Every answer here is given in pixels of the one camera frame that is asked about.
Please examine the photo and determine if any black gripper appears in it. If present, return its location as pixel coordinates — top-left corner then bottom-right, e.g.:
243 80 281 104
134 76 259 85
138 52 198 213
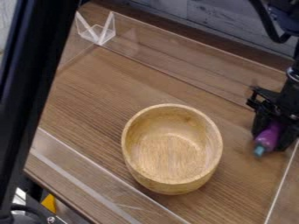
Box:
247 67 299 151

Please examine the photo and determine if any purple toy eggplant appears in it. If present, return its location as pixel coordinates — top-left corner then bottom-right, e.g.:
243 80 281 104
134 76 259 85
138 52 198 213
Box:
254 121 282 158

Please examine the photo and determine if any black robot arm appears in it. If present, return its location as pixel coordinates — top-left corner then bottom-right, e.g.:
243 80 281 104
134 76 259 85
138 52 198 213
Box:
247 0 299 157

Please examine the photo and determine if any brown wooden bowl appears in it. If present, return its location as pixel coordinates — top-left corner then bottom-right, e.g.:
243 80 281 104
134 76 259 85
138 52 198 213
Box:
122 103 223 195

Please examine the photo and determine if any clear acrylic corner bracket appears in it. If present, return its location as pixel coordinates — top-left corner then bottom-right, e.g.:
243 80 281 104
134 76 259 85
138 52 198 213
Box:
75 12 116 46

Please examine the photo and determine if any clear acrylic tray wall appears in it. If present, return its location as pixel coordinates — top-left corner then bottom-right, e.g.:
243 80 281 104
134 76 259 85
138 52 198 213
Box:
24 129 190 224

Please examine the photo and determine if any black cable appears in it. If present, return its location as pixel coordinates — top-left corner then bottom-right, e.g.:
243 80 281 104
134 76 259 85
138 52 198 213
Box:
8 204 52 224

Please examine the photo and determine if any black foreground post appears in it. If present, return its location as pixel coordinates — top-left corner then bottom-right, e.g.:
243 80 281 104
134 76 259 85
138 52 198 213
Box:
0 0 80 224

